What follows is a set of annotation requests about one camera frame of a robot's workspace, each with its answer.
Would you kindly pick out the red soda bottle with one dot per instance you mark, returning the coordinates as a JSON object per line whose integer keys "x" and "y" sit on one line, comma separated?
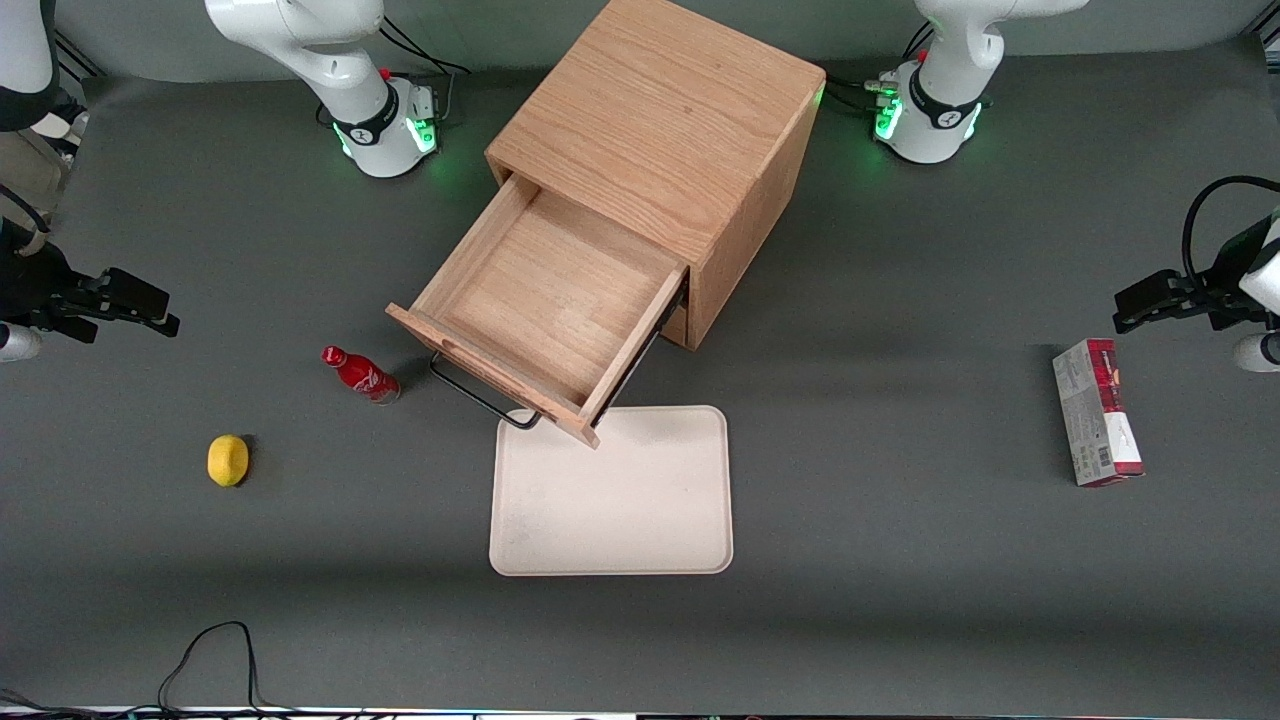
{"x": 362, "y": 376}

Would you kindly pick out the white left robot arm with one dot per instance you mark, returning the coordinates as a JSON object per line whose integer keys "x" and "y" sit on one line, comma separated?
{"x": 940, "y": 90}

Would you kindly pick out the wooden drawer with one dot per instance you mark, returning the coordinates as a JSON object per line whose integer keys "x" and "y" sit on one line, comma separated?
{"x": 550, "y": 300}

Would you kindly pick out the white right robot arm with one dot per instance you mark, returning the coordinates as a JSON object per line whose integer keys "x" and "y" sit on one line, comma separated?
{"x": 340, "y": 70}

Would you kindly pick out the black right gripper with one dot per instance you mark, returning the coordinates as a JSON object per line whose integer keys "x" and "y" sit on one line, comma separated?
{"x": 32, "y": 290}

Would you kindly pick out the wooden drawer cabinet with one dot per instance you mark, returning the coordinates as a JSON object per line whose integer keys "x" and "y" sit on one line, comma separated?
{"x": 660, "y": 120}

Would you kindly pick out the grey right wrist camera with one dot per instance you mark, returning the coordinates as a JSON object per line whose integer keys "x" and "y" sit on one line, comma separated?
{"x": 15, "y": 342}

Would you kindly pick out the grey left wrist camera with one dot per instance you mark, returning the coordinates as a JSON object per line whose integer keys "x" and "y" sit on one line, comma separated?
{"x": 1258, "y": 353}

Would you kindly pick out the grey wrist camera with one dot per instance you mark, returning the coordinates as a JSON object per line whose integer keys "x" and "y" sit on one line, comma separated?
{"x": 1258, "y": 353}
{"x": 15, "y": 342}

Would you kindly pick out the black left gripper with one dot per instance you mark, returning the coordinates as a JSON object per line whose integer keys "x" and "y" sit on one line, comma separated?
{"x": 1222, "y": 286}

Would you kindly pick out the red tartan cardboard box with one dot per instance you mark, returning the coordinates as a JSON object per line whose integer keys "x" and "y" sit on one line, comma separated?
{"x": 1090, "y": 410}

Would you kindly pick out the white rectangular plastic tray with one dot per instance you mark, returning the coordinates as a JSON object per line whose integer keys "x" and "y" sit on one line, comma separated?
{"x": 620, "y": 500}

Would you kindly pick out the yellow lemon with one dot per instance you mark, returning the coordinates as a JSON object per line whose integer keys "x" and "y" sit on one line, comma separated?
{"x": 228, "y": 461}

